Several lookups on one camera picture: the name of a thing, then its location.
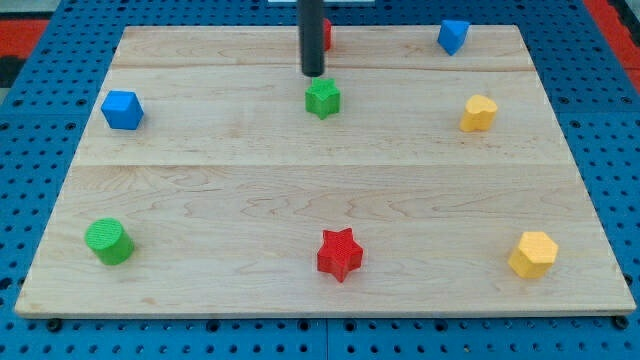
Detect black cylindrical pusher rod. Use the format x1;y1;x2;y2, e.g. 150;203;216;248
296;0;325;77

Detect green star block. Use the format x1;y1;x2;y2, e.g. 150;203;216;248
305;78;341;120

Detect yellow hexagon block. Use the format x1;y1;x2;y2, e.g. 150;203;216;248
507;231;559;279

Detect red block behind rod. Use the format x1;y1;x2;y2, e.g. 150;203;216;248
323;18;332;51

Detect blue triangle block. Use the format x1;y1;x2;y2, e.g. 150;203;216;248
437;20;471;56

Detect green cylinder block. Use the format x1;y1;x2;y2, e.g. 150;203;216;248
84;218;135;266

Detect red star block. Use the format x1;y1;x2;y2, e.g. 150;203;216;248
317;228;364;283

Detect yellow heart block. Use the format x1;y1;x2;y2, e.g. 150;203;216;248
459;94;498;132

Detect blue cube block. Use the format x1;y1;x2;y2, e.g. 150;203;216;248
100;90;144;130

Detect wooden board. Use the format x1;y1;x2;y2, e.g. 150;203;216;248
15;25;636;319

